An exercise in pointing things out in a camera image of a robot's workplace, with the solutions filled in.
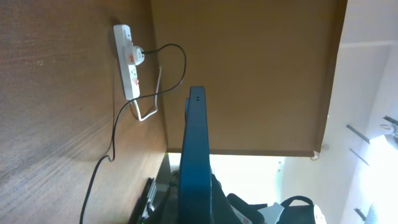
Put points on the white power strip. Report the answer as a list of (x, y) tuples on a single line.
[(123, 38)]

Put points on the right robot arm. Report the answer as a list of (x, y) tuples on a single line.
[(296, 209)]

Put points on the blue Galaxy smartphone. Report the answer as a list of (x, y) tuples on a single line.
[(195, 185)]

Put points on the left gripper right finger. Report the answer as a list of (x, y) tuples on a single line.
[(221, 209)]

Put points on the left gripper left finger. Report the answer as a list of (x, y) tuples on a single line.
[(157, 203)]

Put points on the white USB charger adapter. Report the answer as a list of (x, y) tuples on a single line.
[(134, 56)]

